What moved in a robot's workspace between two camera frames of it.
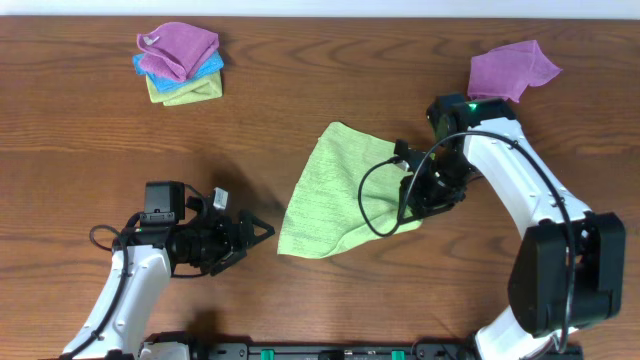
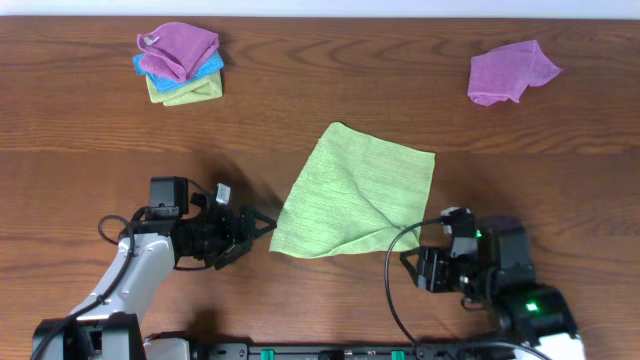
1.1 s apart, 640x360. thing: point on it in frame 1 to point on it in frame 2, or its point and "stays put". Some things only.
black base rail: x=422 y=348 stays put
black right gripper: x=425 y=202 to x=432 y=263
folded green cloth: x=207 y=88 stays put
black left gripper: x=231 y=240 stays put
